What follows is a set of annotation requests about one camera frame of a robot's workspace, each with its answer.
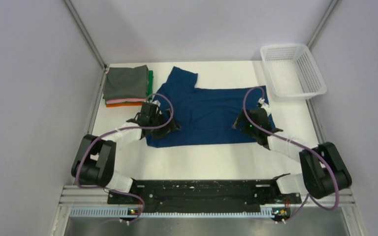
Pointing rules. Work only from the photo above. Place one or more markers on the grey slotted cable duct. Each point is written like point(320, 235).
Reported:
point(124, 212)

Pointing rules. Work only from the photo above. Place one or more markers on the pink folded t shirt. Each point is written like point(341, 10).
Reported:
point(124, 100)

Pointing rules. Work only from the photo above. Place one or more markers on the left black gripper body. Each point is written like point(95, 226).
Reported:
point(160, 132)

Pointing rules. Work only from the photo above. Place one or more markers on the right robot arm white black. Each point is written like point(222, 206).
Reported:
point(323, 171)

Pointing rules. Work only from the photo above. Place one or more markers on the blue t shirt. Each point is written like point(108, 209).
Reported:
point(205, 116)

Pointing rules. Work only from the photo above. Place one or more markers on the grey folded t shirt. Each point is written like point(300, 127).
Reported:
point(126, 82)

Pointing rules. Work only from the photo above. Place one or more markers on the orange folded t shirt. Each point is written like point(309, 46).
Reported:
point(124, 104)

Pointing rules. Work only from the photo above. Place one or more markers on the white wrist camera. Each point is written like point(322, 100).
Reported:
point(156, 102)
point(262, 104)

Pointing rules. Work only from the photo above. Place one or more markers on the white plastic basket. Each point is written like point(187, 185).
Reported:
point(291, 72)

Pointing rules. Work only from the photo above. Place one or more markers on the green folded t shirt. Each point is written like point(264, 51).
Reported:
point(149, 90)

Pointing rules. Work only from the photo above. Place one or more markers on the left aluminium frame rail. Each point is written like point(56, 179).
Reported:
point(60, 220)

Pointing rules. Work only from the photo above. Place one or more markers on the aluminium frame rail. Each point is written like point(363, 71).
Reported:
point(60, 220)
point(349, 212)

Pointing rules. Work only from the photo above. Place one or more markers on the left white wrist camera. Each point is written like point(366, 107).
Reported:
point(156, 102)

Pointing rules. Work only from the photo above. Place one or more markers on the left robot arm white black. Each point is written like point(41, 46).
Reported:
point(94, 164)

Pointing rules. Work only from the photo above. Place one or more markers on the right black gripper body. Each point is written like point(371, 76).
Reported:
point(249, 129)

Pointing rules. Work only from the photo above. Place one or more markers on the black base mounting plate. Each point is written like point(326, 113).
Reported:
point(203, 196)

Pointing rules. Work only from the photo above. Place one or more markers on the right aluminium frame rail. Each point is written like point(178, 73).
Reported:
point(349, 212)

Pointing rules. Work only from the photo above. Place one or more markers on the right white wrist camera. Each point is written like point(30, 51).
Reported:
point(262, 104)

